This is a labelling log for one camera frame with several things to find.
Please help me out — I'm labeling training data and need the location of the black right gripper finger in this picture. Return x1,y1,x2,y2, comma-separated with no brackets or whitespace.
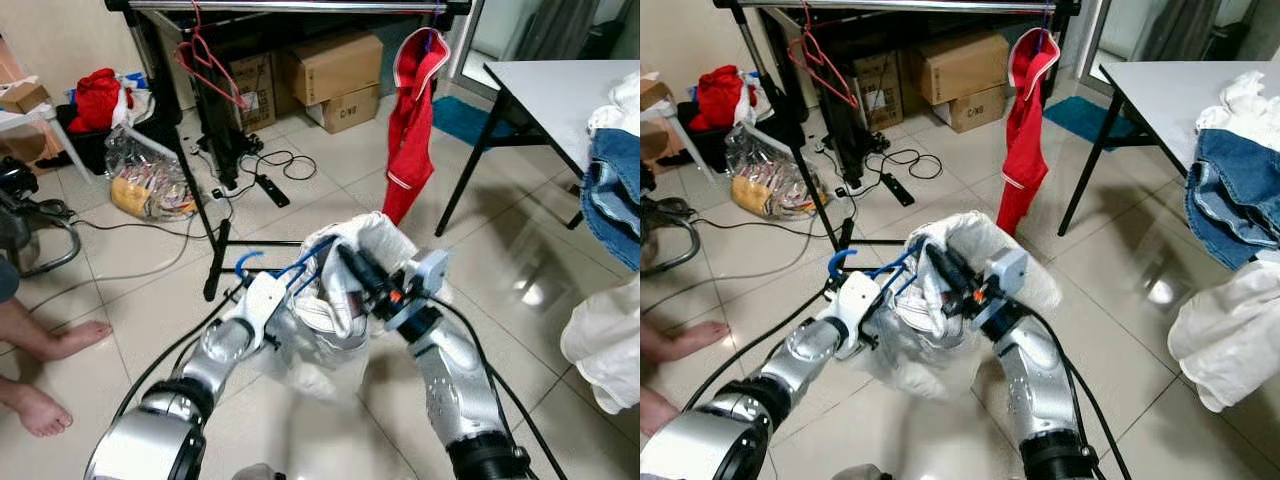
335,245,383,313
925,243,973,311
935,241,983,299
345,243,393,301

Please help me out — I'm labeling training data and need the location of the cream denim jacket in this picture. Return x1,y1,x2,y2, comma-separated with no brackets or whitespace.
850,210,1063,401
255,210,451,401

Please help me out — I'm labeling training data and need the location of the blue plastic clothes hanger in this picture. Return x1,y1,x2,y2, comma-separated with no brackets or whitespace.
235,235,341,301
827,235,926,301

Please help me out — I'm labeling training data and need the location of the white polo shirt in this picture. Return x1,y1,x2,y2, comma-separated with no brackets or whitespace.
1168,255,1280,413
560,275,641,416

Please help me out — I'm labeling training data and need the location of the red clothes hanger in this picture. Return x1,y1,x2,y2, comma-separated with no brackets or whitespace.
175,5,249,111
788,5,861,111

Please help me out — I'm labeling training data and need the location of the black power strip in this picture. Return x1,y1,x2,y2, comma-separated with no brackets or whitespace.
878,172,914,207
255,173,291,208

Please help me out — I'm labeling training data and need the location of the red jacket with white trim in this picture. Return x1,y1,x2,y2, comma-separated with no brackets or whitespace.
383,28,451,226
995,28,1061,238

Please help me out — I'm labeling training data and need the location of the clear plastic bag of goods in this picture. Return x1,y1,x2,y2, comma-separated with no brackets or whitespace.
105,130,201,221
725,125,826,219

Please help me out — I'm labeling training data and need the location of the black desk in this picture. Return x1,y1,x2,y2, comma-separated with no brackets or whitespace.
745,12,1076,181
135,12,456,181

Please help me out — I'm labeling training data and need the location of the blue denim jacket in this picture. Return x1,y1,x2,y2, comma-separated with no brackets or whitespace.
1185,128,1280,269
580,128,641,271

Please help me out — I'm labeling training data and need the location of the person's bare foot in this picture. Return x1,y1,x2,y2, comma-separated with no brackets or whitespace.
640,320,731,366
640,390,681,436
0,300,113,361
0,378,73,438

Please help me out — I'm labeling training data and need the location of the white table with black legs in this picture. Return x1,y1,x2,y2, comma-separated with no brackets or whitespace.
1058,62,1280,236
435,60,641,236

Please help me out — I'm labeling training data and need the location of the black laundry basket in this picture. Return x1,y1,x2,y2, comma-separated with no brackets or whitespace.
678,100,741,171
55,95,186,176

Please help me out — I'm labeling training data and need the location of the sliding glass door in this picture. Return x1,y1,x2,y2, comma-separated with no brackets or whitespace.
1080,0,1280,71
450,0,641,96

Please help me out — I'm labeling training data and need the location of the crumpled white shirt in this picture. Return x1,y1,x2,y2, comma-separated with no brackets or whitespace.
588,75,641,136
1195,70,1280,151

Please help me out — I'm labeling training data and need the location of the white side table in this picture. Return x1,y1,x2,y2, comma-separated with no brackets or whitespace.
640,95,721,186
0,105,81,186

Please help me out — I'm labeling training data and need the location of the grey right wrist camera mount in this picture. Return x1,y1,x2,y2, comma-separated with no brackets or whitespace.
385,248,451,326
975,248,1031,326

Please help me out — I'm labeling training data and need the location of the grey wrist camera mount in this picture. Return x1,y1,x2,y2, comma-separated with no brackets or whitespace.
975,248,1031,326
830,270,883,346
235,272,291,346
385,248,451,326

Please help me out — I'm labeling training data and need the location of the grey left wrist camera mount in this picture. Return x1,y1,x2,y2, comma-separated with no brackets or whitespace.
235,272,291,346
830,270,883,346

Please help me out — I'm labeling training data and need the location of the black floor cable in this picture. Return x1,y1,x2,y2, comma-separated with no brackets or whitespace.
240,150,316,183
865,148,943,181

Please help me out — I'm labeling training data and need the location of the chrome tube chair frame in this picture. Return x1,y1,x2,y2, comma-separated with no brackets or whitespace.
640,195,701,279
0,155,83,279

